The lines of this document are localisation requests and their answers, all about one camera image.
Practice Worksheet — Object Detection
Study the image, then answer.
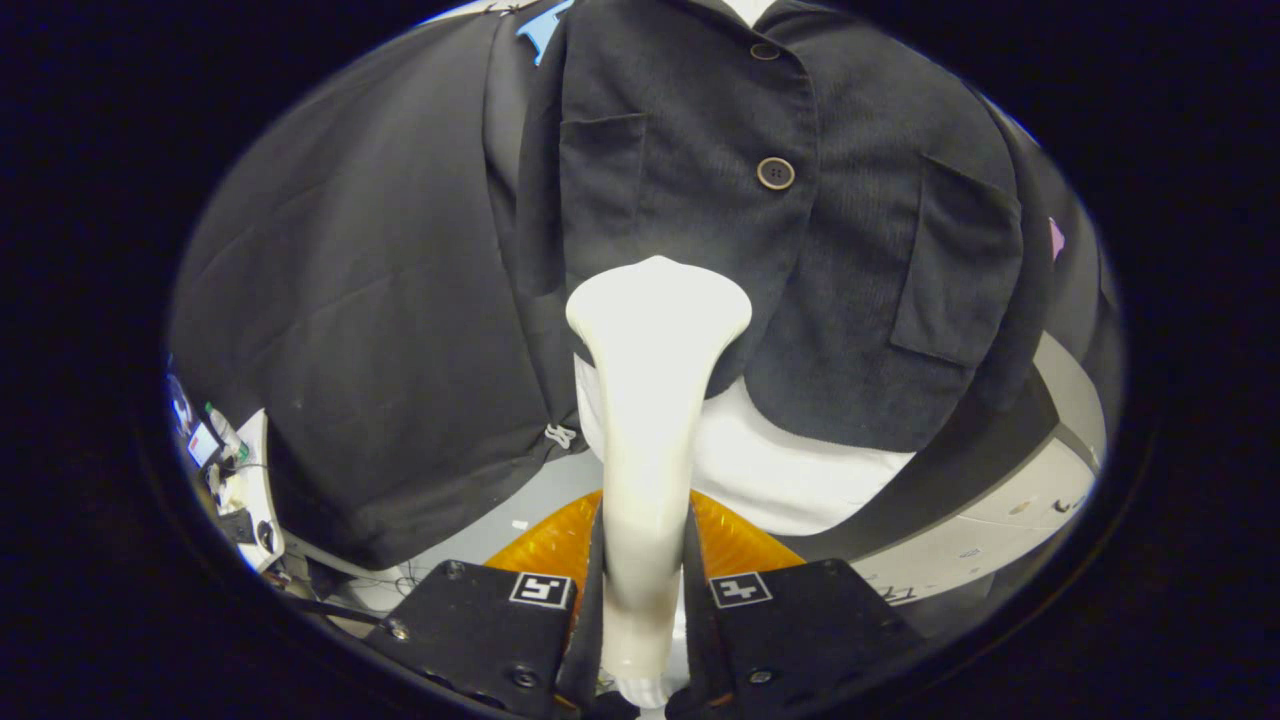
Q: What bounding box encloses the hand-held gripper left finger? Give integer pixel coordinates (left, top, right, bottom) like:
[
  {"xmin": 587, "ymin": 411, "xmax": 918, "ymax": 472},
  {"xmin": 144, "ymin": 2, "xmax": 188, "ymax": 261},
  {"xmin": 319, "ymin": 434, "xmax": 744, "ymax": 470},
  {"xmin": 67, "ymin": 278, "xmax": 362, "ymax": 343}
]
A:
[{"xmin": 383, "ymin": 490, "xmax": 608, "ymax": 719}]

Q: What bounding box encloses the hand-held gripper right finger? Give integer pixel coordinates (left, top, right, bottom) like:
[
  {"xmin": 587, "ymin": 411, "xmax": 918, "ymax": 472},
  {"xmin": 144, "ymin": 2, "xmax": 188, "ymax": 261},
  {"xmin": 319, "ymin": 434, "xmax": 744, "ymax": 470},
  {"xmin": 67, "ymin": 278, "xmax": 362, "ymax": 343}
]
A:
[{"xmin": 685, "ymin": 490, "xmax": 926, "ymax": 719}]

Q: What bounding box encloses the white garment steamer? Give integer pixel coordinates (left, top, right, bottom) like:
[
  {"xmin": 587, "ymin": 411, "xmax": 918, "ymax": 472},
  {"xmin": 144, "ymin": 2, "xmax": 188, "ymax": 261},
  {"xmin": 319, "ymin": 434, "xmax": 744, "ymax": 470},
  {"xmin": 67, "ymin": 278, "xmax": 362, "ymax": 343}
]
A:
[{"xmin": 565, "ymin": 256, "xmax": 753, "ymax": 713}]

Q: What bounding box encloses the black suit jacket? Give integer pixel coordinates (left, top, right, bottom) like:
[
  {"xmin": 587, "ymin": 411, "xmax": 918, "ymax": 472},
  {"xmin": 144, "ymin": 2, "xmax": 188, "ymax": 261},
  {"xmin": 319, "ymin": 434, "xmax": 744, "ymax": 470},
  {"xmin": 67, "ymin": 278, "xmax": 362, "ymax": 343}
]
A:
[{"xmin": 510, "ymin": 0, "xmax": 1061, "ymax": 456}]

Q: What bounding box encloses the grey and beige cabinet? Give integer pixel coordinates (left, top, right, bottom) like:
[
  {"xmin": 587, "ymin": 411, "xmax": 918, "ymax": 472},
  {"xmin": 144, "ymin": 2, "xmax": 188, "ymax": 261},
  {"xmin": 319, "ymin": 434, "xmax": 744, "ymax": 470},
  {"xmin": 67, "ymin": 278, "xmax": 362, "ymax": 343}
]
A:
[{"xmin": 800, "ymin": 330, "xmax": 1111, "ymax": 641}]

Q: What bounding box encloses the white side table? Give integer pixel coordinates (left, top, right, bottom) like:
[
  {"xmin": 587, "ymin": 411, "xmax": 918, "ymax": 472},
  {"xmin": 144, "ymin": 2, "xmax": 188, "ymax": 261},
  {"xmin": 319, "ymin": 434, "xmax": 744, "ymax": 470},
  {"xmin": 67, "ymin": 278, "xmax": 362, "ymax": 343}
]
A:
[{"xmin": 205, "ymin": 408, "xmax": 289, "ymax": 576}]

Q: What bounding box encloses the green capped small bottle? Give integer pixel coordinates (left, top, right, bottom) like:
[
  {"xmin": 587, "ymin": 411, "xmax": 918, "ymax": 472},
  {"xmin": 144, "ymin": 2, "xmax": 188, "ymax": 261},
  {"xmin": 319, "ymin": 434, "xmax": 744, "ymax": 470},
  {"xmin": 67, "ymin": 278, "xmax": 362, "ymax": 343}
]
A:
[{"xmin": 205, "ymin": 402, "xmax": 249, "ymax": 463}]

